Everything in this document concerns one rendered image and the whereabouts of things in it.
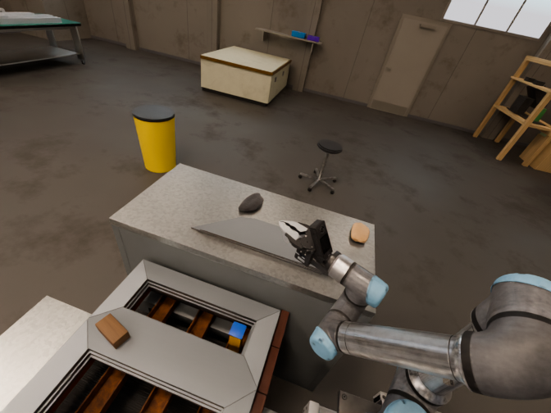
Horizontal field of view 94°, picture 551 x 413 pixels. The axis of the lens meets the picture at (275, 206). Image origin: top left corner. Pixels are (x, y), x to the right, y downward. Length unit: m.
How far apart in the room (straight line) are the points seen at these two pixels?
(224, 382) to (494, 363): 0.88
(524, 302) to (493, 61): 8.24
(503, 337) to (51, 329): 1.53
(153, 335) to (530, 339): 1.15
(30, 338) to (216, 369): 0.79
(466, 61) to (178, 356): 8.34
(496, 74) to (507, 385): 8.46
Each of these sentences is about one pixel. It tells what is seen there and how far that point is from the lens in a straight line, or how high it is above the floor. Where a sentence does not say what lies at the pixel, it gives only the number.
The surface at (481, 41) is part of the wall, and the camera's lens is 8.55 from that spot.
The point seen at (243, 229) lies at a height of 1.07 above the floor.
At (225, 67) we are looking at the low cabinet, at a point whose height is 0.62.
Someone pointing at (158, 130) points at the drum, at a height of 0.59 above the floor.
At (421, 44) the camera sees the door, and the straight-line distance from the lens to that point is 8.17.
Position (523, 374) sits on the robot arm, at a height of 1.64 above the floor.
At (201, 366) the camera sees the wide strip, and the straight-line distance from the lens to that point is 1.20.
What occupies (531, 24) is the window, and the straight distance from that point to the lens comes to 8.82.
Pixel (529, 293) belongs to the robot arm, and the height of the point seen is 1.67.
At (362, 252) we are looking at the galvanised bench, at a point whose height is 1.05.
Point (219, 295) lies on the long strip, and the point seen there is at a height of 0.87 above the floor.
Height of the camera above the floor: 2.00
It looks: 39 degrees down
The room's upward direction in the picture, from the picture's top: 12 degrees clockwise
